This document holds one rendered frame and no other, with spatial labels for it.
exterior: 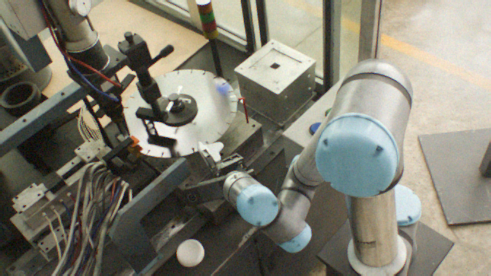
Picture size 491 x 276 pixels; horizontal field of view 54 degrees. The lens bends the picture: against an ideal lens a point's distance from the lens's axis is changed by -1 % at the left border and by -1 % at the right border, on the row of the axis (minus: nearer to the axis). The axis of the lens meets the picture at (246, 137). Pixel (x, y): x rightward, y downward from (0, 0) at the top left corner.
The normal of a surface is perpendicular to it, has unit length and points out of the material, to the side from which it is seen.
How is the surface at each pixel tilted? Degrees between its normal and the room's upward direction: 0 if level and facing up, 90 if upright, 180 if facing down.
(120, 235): 90
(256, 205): 58
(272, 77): 0
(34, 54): 90
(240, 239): 0
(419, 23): 0
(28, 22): 90
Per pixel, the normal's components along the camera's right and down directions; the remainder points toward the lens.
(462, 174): -0.12, -0.64
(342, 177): -0.40, 0.65
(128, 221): 0.73, 0.47
